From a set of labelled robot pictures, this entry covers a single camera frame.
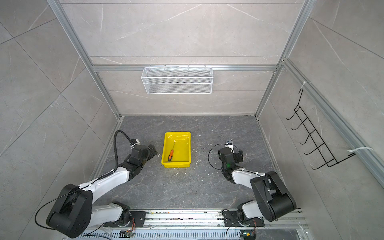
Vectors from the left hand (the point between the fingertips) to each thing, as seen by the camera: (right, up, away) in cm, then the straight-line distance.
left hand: (149, 146), depth 89 cm
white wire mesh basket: (+16, +44, +11) cm, 48 cm away
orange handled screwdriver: (+12, -7, +4) cm, 15 cm away
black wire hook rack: (+84, -1, -28) cm, 88 cm away
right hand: (+51, -2, +3) cm, 52 cm away
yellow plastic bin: (+19, -7, +7) cm, 22 cm away
